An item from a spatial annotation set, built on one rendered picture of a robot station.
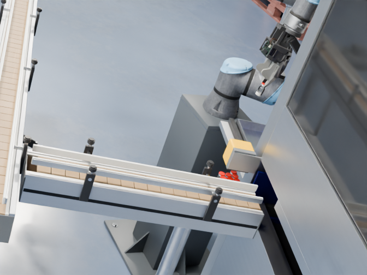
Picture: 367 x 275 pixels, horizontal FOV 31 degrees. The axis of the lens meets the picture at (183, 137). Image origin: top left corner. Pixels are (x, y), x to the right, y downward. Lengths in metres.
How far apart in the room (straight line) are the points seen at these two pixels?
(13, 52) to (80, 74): 2.14
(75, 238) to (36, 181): 1.33
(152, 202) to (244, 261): 0.37
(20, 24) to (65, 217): 1.01
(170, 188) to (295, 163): 0.36
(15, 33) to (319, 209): 1.37
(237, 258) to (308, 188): 0.45
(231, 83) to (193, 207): 0.89
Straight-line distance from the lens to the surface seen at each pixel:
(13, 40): 2.48
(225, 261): 2.17
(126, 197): 1.82
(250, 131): 2.47
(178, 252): 2.02
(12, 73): 2.25
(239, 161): 2.01
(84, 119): 3.99
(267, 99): 2.66
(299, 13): 2.20
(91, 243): 3.09
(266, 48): 2.23
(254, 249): 1.97
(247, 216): 1.93
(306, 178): 1.74
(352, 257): 1.51
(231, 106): 2.69
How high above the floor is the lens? 1.95
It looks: 28 degrees down
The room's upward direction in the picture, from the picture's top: 20 degrees clockwise
